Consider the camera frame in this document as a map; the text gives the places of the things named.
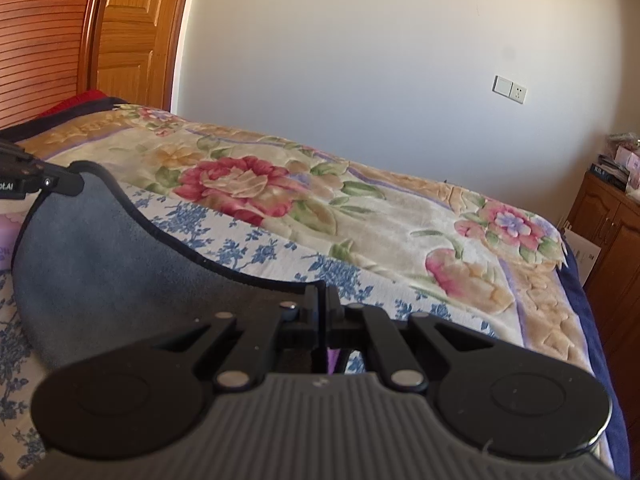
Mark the wooden panel door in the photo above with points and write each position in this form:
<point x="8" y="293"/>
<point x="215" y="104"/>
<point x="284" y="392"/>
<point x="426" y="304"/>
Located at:
<point x="135" y="30"/>

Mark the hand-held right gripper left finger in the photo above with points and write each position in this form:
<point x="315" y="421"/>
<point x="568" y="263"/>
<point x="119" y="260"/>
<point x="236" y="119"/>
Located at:
<point x="309" y="317"/>

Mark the navy bed sheet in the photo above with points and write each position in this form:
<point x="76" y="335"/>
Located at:
<point x="592" y="320"/>

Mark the grey towel with dark edge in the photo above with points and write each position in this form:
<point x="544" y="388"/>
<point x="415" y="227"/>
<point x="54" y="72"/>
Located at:
<point x="110" y="255"/>

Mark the red cloth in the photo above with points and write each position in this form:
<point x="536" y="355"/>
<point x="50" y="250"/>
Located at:
<point x="75" y="102"/>

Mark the white wall socket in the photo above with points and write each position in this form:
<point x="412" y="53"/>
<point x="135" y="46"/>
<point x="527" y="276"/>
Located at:
<point x="519" y="94"/>

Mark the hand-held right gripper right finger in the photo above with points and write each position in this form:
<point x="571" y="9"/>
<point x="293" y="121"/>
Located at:
<point x="333" y="317"/>

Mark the slatted wooden headboard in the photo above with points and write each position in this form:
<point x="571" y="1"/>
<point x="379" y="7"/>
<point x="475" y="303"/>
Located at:
<point x="40" y="35"/>

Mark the pink purple cloth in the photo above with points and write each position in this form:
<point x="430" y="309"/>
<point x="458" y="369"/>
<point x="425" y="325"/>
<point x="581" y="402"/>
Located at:
<point x="11" y="237"/>

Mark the white cardboard box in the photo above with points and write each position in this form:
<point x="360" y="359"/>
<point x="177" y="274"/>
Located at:
<point x="582" y="255"/>

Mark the floral plush blanket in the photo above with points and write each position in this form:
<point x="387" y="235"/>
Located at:
<point x="400" y="210"/>

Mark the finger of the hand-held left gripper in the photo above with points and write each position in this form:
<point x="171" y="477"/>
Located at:
<point x="62" y="180"/>

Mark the pile of books and boxes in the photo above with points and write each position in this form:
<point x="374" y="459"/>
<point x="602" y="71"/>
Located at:
<point x="622" y="160"/>

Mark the white wall switch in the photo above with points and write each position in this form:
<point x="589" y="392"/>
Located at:
<point x="501" y="85"/>

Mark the white sheet with blue flowers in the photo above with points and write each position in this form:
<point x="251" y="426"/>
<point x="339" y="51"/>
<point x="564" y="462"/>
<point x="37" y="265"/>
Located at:
<point x="245" y="247"/>

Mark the wooden cabinet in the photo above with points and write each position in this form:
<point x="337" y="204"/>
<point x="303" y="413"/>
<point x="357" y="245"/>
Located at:
<point x="610" y="250"/>

